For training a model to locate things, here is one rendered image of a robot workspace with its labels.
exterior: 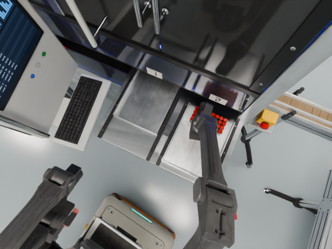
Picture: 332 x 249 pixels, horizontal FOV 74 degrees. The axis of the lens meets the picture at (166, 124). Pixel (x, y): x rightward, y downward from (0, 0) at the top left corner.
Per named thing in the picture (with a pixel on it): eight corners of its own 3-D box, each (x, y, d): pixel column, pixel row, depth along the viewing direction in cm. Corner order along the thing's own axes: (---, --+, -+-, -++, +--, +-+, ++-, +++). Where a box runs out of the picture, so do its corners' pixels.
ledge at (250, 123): (255, 103, 122) (256, 101, 121) (277, 112, 121) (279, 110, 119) (246, 124, 119) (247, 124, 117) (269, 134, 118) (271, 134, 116)
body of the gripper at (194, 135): (205, 121, 107) (208, 116, 99) (202, 141, 104) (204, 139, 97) (192, 118, 107) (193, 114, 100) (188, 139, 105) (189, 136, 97)
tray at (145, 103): (142, 64, 128) (141, 62, 125) (183, 82, 125) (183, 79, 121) (114, 116, 120) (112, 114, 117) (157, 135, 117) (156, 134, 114)
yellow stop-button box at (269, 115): (260, 109, 111) (266, 104, 104) (273, 115, 110) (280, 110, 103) (255, 122, 109) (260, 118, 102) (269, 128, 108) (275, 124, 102)
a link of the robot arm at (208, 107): (196, 120, 86) (215, 129, 87) (205, 95, 89) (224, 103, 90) (186, 125, 98) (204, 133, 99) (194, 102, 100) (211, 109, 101)
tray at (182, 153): (188, 104, 121) (189, 102, 118) (233, 124, 118) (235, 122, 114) (161, 160, 114) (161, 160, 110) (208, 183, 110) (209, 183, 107)
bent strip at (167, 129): (166, 127, 118) (166, 124, 112) (171, 130, 118) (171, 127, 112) (154, 151, 115) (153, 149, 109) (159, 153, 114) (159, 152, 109)
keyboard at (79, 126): (81, 76, 135) (80, 74, 133) (103, 82, 134) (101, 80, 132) (54, 137, 126) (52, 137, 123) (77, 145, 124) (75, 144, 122)
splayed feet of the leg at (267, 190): (265, 184, 193) (271, 184, 180) (321, 210, 187) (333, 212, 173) (262, 193, 192) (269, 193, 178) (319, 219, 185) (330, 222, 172)
